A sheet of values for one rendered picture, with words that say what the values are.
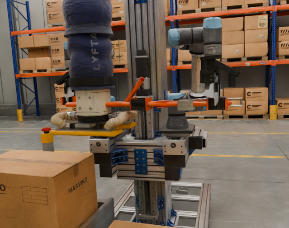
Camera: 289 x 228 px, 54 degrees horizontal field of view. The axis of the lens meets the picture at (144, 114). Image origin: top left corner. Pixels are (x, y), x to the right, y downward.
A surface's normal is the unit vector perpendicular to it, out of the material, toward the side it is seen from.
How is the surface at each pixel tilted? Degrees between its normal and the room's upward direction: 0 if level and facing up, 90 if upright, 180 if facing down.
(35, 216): 90
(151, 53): 90
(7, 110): 90
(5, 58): 90
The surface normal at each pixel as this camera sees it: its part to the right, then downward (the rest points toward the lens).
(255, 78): -0.25, 0.14
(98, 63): 0.54, -0.18
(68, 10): -0.61, 0.15
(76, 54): -0.46, -0.14
